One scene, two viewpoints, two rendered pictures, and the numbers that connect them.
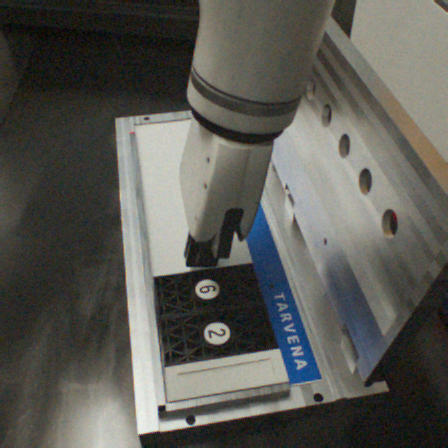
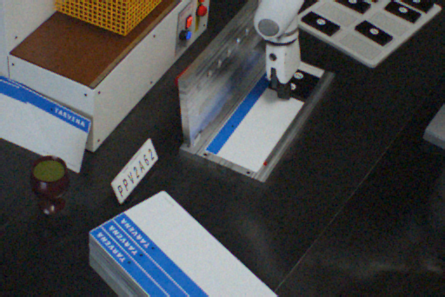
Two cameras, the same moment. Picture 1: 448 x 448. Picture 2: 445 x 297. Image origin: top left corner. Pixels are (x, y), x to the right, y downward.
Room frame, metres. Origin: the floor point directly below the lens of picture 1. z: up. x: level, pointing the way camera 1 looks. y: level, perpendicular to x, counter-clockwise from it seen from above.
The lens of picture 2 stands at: (1.81, 0.78, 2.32)
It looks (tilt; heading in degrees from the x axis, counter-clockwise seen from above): 44 degrees down; 212
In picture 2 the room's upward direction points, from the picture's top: 8 degrees clockwise
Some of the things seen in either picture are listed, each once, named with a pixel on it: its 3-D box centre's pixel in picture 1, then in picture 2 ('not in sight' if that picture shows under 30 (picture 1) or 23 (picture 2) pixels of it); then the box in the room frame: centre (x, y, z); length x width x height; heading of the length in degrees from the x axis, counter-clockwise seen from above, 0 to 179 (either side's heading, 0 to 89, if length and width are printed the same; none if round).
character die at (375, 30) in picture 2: not in sight; (374, 33); (-0.08, 0.05, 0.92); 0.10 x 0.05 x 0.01; 84
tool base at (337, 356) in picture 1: (219, 223); (262, 108); (0.40, 0.00, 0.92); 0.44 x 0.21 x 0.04; 10
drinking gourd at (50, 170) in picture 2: not in sight; (49, 187); (0.94, -0.16, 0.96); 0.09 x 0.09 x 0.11
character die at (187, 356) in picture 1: (217, 336); (298, 77); (0.25, 0.00, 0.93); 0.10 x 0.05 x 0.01; 100
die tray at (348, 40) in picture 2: not in sight; (369, 15); (-0.16, -0.01, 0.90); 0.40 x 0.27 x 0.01; 178
